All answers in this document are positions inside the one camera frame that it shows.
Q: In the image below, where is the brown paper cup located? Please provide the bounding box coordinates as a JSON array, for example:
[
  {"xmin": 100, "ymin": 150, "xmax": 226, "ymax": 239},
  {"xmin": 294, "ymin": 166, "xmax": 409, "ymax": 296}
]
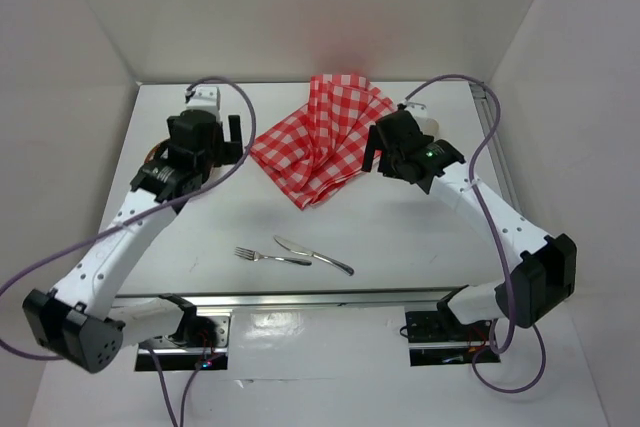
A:
[{"xmin": 423, "ymin": 118, "xmax": 439, "ymax": 138}]

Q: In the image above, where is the red white checkered cloth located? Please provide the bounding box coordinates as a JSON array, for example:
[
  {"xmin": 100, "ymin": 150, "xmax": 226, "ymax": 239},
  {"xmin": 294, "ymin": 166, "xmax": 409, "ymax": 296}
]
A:
[{"xmin": 250, "ymin": 74, "xmax": 395, "ymax": 210}]

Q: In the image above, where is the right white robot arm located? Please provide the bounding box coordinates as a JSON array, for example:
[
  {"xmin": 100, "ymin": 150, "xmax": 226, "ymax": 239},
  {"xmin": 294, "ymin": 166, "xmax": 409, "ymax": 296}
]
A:
[{"xmin": 362, "ymin": 108, "xmax": 577, "ymax": 339}]

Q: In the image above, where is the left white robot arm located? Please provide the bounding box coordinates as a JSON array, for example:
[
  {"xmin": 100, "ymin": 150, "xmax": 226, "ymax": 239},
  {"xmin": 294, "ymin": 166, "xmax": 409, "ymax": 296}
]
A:
[{"xmin": 22, "ymin": 87, "xmax": 243, "ymax": 373}]

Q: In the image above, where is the patterned plate brown rim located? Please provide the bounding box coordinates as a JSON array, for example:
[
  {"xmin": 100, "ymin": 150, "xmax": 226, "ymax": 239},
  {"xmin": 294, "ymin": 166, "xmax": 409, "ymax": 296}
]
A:
[{"xmin": 143, "ymin": 139, "xmax": 169, "ymax": 164}]

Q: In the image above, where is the silver fork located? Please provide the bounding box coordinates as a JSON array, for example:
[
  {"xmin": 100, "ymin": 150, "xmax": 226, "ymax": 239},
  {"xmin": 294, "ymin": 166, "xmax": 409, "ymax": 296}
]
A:
[{"xmin": 234, "ymin": 247, "xmax": 312, "ymax": 266}]

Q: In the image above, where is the silver table knife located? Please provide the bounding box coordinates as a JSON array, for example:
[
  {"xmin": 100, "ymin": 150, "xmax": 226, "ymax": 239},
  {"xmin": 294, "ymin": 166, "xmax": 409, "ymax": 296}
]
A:
[{"xmin": 273, "ymin": 235, "xmax": 355, "ymax": 276}]

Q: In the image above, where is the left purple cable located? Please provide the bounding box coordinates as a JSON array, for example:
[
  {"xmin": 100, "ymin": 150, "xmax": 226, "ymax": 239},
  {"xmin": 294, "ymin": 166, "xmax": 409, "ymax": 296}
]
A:
[{"xmin": 0, "ymin": 77, "xmax": 257, "ymax": 427}]

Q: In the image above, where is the purple cable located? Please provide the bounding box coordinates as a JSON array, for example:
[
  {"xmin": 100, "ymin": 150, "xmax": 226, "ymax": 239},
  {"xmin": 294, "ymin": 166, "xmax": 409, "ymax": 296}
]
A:
[
  {"xmin": 399, "ymin": 74, "xmax": 547, "ymax": 394},
  {"xmin": 0, "ymin": 77, "xmax": 257, "ymax": 427}
]

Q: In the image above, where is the aluminium right side rail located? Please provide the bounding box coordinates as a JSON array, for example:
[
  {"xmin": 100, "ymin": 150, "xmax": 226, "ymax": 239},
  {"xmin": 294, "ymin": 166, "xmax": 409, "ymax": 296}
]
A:
[{"xmin": 469, "ymin": 83, "xmax": 521, "ymax": 212}]

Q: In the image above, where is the aluminium rail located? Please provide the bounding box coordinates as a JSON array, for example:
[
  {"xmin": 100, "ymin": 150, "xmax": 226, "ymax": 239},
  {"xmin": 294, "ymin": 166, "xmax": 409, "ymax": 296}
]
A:
[
  {"xmin": 469, "ymin": 83, "xmax": 521, "ymax": 212},
  {"xmin": 112, "ymin": 287, "xmax": 461, "ymax": 311}
]

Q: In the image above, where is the aluminium front rail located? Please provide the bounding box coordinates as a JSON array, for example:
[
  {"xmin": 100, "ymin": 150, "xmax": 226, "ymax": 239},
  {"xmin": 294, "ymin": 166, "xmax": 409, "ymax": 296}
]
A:
[{"xmin": 112, "ymin": 287, "xmax": 461, "ymax": 311}]

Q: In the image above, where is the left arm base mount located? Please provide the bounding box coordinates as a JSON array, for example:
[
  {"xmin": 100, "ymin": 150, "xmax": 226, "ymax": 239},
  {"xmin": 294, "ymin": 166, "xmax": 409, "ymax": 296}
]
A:
[{"xmin": 134, "ymin": 307, "xmax": 232, "ymax": 372}]

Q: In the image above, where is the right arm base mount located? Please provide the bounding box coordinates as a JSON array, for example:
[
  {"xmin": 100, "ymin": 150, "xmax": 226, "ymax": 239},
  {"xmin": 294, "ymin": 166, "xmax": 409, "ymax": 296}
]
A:
[{"xmin": 399, "ymin": 311, "xmax": 500, "ymax": 367}]

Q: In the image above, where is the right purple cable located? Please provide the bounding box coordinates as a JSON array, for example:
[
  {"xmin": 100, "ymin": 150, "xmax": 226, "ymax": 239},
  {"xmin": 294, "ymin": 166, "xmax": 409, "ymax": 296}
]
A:
[{"xmin": 399, "ymin": 74, "xmax": 547, "ymax": 394}]

